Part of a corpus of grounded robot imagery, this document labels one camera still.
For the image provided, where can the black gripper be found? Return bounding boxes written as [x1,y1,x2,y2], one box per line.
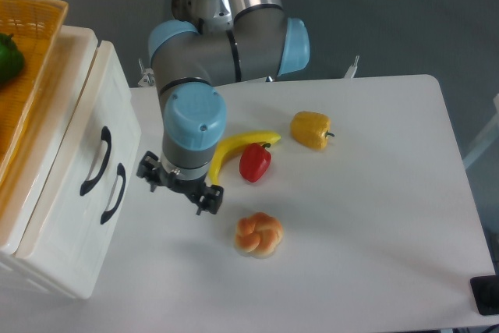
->
[136,151,224,215]

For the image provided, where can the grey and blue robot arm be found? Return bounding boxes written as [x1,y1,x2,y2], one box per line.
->
[137,0,310,214]

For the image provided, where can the white drawer cabinet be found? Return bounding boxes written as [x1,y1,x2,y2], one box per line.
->
[0,25,99,300]

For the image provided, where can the yellow banana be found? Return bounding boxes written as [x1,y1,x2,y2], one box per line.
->
[207,130,281,185]

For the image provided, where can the red bell pepper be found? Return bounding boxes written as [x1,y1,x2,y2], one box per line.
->
[239,143,272,182]

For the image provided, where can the knotted bread roll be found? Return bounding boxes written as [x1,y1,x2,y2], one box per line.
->
[234,212,284,258]

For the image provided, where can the yellow bell pepper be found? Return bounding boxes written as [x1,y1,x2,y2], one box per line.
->
[290,111,334,151]

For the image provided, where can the green bell pepper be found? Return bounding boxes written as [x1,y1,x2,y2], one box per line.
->
[0,33,25,83]

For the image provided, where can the orange woven basket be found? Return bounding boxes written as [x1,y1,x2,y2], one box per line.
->
[1,0,69,180]

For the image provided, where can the black device at table edge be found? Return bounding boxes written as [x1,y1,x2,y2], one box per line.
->
[470,275,498,316]

